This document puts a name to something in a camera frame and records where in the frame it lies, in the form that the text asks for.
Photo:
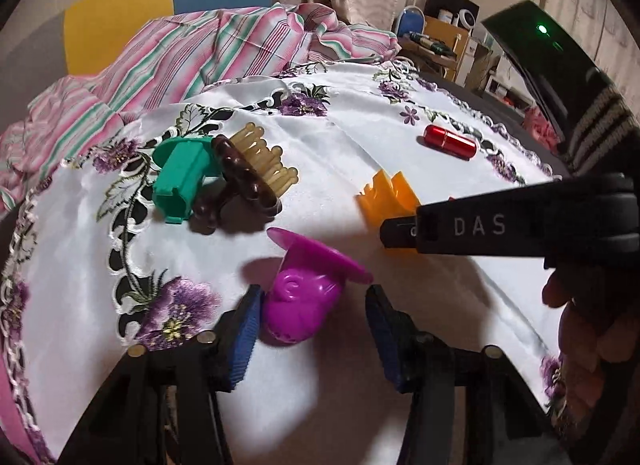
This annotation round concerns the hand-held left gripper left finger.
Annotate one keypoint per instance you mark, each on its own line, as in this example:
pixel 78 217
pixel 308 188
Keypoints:
pixel 245 340

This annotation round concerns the brown massage comb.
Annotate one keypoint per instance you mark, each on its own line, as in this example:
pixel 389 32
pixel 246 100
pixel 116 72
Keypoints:
pixel 245 175

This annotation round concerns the grey yellow blue chair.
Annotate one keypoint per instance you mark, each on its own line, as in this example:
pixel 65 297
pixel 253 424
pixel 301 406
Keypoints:
pixel 125 10

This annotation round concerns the green plastic stamp toy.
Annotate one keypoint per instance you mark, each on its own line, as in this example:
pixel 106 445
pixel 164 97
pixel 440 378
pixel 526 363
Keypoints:
pixel 180 175

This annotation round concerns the white embroidered floral tablecloth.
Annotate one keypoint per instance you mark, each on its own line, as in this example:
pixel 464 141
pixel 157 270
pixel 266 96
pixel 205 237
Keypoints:
pixel 350 120

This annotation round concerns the pink crumpled cloth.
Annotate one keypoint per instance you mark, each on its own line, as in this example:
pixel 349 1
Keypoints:
pixel 539 127

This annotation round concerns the red metallic cylinder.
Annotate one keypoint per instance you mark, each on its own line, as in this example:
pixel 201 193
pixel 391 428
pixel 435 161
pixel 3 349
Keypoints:
pixel 450 141

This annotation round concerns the orange crown-shaped mould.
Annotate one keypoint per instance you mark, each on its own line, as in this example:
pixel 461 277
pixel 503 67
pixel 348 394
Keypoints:
pixel 385 200

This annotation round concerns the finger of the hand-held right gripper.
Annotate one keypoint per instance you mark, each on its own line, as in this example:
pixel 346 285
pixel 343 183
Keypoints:
pixel 400 234

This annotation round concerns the pink green striped cloth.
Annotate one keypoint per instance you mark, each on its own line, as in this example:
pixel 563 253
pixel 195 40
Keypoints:
pixel 175 55

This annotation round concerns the black white striped knit clothing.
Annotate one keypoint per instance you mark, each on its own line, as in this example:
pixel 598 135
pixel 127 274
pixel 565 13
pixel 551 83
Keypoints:
pixel 605 120

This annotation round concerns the person's right hand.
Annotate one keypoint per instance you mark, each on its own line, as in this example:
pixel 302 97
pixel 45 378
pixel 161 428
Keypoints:
pixel 585 325

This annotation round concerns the magenta plastic stamp toy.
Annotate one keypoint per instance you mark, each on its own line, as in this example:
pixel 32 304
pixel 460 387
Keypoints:
pixel 295 305

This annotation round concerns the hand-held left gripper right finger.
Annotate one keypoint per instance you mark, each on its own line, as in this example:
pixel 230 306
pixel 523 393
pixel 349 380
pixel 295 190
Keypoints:
pixel 385 340

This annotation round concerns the green power tool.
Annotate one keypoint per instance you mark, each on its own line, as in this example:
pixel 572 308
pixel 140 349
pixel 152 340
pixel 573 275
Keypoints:
pixel 432 45

